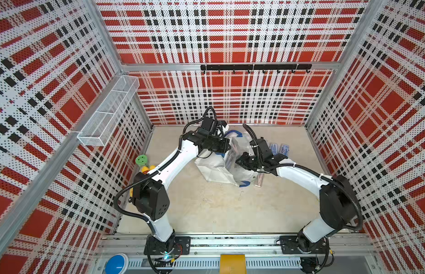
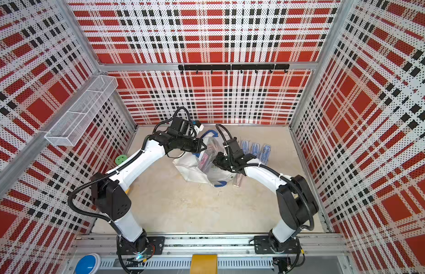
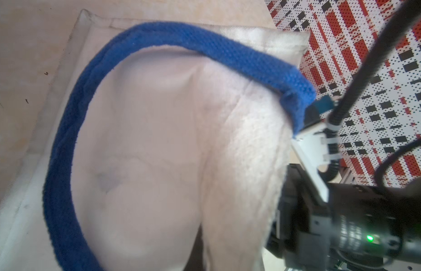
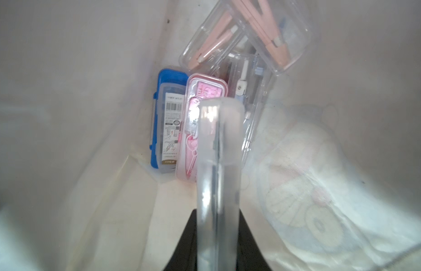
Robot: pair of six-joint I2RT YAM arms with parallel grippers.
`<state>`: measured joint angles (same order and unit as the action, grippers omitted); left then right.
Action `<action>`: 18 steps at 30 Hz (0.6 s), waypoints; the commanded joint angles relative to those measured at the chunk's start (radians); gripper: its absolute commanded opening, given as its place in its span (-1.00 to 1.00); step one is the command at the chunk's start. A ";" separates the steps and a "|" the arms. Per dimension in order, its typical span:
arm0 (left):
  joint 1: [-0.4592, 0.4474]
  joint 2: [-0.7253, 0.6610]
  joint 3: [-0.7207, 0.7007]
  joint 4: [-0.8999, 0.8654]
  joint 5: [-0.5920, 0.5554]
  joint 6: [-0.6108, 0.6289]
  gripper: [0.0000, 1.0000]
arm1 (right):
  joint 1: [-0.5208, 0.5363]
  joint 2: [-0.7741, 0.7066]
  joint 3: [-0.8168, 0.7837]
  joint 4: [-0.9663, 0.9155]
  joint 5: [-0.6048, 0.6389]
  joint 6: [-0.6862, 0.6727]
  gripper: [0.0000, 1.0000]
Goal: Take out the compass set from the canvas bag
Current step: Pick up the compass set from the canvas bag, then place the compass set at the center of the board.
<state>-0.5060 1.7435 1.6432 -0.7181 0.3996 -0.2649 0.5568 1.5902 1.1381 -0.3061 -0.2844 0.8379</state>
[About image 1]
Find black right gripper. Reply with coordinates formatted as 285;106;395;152
235;152;262;172

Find white canvas bag blue handles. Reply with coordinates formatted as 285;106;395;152
195;130;258;187

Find blue compass set case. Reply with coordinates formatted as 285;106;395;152
269;143;279;155
279;144;290;157

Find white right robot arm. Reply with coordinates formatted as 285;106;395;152
236;153;364;249

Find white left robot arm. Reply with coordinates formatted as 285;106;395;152
113;131;231;243

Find yellow toy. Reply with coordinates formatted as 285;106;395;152
129;166;155;197

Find green round toy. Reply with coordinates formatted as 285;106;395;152
135;154;148;167

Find blue round button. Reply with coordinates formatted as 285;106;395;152
105;253;129;274

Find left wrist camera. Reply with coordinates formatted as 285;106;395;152
198;117;228;137

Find black hook rail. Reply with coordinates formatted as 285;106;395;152
200;63;312;72

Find white wire mesh basket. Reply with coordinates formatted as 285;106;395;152
77;75;139;147

